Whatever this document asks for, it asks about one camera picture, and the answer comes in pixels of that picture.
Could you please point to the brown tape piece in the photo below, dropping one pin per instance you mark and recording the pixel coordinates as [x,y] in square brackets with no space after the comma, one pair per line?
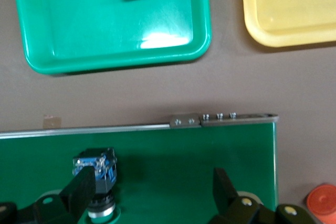
[52,121]

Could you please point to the green plastic tray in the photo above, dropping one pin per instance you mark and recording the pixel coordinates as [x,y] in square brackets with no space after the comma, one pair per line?
[78,24]

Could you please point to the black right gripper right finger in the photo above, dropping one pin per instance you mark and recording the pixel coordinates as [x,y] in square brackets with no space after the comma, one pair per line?
[225,197]

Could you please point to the yellow plastic tray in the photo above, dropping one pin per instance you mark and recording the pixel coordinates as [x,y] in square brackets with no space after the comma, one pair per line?
[288,3]

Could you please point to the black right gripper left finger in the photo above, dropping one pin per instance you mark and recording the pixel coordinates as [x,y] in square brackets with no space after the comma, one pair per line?
[76,197]

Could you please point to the green conveyor belt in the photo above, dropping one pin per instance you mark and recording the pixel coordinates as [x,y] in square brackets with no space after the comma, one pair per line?
[170,161]

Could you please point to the orange cylinder printed 4680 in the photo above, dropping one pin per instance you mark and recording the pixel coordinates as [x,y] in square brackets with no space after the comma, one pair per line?
[323,200]

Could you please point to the green capped push button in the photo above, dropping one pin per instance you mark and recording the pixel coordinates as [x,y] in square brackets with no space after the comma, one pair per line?
[107,166]

